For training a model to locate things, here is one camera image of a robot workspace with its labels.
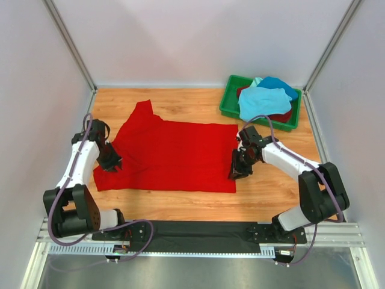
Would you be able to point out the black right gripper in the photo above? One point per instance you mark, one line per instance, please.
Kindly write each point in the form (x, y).
(236, 171)

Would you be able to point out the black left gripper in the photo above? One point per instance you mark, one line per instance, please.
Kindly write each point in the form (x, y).
(115, 162)

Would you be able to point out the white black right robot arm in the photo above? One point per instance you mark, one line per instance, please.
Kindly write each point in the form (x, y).
(321, 190)

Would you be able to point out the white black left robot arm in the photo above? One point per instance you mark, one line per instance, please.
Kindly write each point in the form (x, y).
(70, 206)

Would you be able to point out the green plastic bin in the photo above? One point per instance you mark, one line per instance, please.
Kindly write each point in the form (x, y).
(229, 104)

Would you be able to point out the dark red t shirt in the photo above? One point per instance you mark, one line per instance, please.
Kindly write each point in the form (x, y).
(254, 101)

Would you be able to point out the light blue t shirt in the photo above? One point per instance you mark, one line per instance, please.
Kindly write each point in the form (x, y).
(268, 96)

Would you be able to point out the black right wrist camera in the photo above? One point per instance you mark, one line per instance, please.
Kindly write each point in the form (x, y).
(249, 135)

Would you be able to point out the grey slotted cable duct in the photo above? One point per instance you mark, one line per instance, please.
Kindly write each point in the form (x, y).
(266, 252)

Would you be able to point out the left aluminium corner post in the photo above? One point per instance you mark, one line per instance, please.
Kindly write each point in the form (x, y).
(64, 32)

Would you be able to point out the aluminium corner post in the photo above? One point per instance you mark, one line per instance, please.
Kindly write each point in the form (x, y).
(64, 32)
(334, 41)

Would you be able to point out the right aluminium corner post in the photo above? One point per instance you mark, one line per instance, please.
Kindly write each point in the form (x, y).
(334, 41)

